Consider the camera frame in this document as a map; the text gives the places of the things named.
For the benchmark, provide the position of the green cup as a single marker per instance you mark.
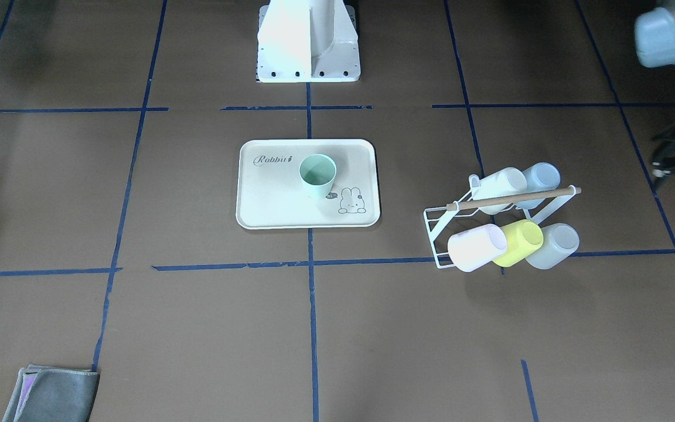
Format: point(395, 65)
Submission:
point(317, 173)

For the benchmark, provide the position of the cream rabbit tray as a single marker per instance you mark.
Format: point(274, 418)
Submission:
point(269, 190)

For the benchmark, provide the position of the blue cup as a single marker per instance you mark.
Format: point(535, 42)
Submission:
point(541, 176)

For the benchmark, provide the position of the grey cup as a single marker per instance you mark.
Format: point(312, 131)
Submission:
point(560, 241)

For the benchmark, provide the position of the beige cup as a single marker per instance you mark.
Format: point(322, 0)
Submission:
point(509, 181)

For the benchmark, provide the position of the yellow cup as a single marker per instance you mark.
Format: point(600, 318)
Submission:
point(523, 238)

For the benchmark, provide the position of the pink cup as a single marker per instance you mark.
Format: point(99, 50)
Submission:
point(476, 247)

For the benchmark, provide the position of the grey folded cloth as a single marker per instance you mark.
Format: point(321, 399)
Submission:
point(47, 393)

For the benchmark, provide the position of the white wire cup rack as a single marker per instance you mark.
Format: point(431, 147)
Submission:
point(436, 219)

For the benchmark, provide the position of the white camera pole base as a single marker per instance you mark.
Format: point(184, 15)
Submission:
point(308, 42)

